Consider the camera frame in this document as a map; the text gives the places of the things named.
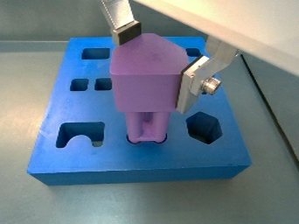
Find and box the purple three-prong peg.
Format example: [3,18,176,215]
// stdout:
[110,33,188,144]

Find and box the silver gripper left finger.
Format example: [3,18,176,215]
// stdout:
[100,0,142,46]

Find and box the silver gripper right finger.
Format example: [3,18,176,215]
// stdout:
[176,37,239,114]

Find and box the blue foam shape-sorter block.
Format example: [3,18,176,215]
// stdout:
[27,38,251,186]

